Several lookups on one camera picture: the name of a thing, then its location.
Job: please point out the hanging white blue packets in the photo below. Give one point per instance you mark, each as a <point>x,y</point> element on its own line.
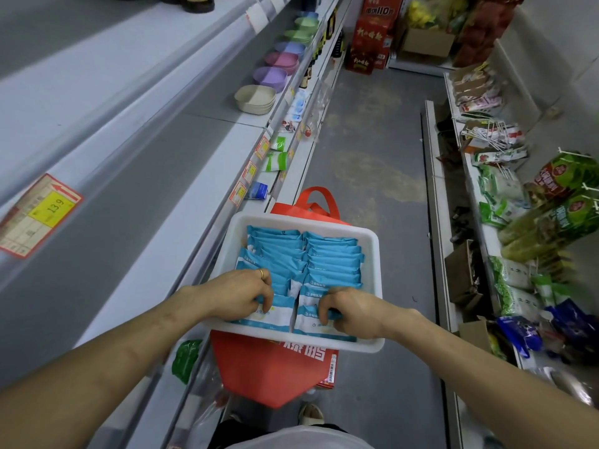
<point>295,109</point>

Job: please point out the white display hooks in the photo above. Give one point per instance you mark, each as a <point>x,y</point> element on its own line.
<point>491,134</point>

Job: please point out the person's black trousers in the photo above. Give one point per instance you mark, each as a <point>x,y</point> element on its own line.
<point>234,432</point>

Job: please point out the light blue bowl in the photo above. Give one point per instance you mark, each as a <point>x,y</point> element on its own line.
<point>307,14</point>

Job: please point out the person's beige shoe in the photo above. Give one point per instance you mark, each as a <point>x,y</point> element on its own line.
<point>311,414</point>

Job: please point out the blue white wipe packet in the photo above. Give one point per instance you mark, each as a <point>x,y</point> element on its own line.
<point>280,315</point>
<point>306,324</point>

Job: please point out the white shelf label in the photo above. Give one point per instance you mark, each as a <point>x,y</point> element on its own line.
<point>257,16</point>

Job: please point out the small orange yellow price tag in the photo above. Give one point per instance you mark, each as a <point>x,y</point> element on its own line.
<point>263,147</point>
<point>238,193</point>
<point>250,172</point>

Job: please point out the red tote bag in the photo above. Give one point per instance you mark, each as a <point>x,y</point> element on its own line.
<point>266,374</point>

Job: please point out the dark glass bottle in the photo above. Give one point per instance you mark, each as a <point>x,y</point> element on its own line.
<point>197,2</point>

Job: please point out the rows of blue packets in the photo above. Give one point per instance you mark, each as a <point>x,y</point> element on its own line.
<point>327,261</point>

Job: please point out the person's left hand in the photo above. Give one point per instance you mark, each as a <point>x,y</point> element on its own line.
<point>224,296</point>

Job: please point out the person's right hand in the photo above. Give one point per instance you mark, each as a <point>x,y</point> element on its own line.
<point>369,315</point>

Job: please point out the clear plastic bag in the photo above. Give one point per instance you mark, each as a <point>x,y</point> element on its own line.
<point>210,397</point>

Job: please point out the row of dark sauce bottles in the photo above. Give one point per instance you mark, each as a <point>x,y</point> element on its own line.
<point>323,46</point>

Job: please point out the person's right fingers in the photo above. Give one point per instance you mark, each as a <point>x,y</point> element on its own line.
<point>327,309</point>

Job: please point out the green plastic packet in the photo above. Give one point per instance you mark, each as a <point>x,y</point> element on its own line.
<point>186,360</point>

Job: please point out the open brown cardboard box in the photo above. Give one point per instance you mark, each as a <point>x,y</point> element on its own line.
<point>461,271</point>

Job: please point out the small brown cardboard box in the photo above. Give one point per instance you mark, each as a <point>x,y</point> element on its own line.
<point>473,334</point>

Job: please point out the purple bowl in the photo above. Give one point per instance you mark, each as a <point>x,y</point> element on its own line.
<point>270,78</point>

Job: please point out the stack of red cartons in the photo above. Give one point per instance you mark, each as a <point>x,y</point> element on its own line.
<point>372,32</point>

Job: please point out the pink bowl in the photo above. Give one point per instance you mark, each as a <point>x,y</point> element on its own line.
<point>281,61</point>

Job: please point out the person's left fingers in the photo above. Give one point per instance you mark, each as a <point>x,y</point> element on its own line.
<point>266,294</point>

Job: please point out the person's left forearm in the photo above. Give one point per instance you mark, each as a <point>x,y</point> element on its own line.
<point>93,369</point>

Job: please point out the pile of white green packets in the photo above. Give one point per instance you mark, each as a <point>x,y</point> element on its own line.
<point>500,196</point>

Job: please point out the white plastic tray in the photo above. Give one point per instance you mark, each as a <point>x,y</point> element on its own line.
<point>369,275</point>

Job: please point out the white shelf unit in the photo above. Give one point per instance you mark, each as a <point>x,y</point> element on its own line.
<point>442,191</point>

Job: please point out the person's right forearm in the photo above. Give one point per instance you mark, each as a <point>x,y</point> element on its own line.
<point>491,383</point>

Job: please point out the large orange yellow price tag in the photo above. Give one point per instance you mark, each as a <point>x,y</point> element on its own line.
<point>40,215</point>

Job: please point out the grey shelf unit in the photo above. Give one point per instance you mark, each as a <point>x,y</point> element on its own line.
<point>140,149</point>

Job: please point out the blue snack bag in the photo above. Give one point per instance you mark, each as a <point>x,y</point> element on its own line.
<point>517,334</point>
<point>573,322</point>

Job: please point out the red mesh sack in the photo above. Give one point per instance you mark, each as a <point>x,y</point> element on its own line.
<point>482,35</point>

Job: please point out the green red label food bag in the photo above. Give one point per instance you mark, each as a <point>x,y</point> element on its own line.
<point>575,217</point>
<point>564,175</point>

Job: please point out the pile of yellow packets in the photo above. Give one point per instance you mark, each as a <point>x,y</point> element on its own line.
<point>430,11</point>

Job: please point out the green bowl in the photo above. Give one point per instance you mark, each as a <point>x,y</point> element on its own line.
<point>307,23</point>
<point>299,36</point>

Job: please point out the person's white shirt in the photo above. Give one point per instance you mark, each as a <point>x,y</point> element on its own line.
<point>299,439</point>

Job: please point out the yellow green food bag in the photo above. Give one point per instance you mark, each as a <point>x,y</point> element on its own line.
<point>526,238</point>

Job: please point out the pile of pink white packets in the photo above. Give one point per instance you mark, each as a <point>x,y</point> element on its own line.
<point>477,91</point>

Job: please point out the stack of beige bowls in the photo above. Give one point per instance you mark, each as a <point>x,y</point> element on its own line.
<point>255,99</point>

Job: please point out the white green grain bag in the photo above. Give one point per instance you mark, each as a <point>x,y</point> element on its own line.
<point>510,273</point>
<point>519,301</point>

